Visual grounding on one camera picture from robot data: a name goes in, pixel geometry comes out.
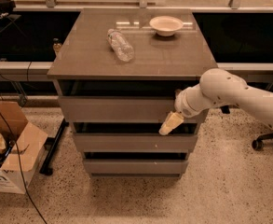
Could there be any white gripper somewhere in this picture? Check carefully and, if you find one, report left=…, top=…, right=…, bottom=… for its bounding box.
left=158, top=89, right=204, bottom=135

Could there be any grey top drawer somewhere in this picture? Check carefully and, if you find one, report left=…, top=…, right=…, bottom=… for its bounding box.
left=57, top=95, right=210, bottom=124

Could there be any grey drawer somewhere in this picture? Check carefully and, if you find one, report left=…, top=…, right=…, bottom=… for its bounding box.
left=83, top=160, right=188, bottom=175
left=57, top=95, right=210, bottom=124
left=73, top=133, right=198, bottom=152

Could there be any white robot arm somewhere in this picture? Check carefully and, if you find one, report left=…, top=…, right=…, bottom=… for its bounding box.
left=159, top=68, right=273, bottom=135

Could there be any grey middle drawer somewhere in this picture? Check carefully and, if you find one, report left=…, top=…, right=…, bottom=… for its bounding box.
left=73, top=133, right=198, bottom=152

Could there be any grey drawer cabinet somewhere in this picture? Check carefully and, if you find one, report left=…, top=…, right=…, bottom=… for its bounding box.
left=48, top=8, right=216, bottom=177

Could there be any grey bottom drawer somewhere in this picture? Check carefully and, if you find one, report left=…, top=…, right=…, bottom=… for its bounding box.
left=83, top=160, right=188, bottom=175

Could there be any open cardboard box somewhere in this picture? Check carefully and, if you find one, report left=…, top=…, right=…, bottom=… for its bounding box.
left=0, top=101, right=48, bottom=194

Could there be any black office chair base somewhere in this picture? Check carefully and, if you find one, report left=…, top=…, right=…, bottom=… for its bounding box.
left=252, top=133, right=273, bottom=151

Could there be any white paper bowl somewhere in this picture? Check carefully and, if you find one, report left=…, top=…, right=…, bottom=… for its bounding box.
left=149, top=16, right=184, bottom=37

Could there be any clear plastic water bottle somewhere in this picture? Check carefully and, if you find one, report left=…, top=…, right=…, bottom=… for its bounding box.
left=107, top=29, right=134, bottom=62

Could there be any black table leg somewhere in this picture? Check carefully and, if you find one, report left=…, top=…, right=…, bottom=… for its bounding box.
left=39, top=119, right=69, bottom=175

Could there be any small bottle behind cabinet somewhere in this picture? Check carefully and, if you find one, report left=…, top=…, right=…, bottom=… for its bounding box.
left=53, top=38, right=62, bottom=55

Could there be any black cable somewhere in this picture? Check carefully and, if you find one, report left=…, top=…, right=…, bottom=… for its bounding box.
left=0, top=61, right=48, bottom=224

